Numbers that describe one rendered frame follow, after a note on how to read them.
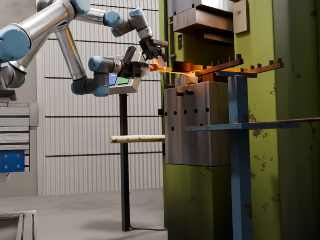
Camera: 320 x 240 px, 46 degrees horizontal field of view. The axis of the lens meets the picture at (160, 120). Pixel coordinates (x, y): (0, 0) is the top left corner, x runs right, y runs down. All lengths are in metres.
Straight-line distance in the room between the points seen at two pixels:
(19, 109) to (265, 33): 1.25
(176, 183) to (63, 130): 2.51
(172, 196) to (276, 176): 0.62
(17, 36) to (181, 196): 1.24
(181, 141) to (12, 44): 1.09
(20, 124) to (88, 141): 3.01
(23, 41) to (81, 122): 3.07
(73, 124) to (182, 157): 2.53
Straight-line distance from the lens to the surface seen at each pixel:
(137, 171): 4.65
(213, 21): 2.32
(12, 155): 1.58
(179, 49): 2.52
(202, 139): 2.01
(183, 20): 2.30
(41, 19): 1.61
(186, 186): 2.13
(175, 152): 2.17
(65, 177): 4.50
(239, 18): 2.15
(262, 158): 2.01
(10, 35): 1.48
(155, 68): 2.02
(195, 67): 1.68
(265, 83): 2.00
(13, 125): 1.54
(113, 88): 2.47
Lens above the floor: 0.63
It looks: 3 degrees up
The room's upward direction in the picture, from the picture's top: 1 degrees counter-clockwise
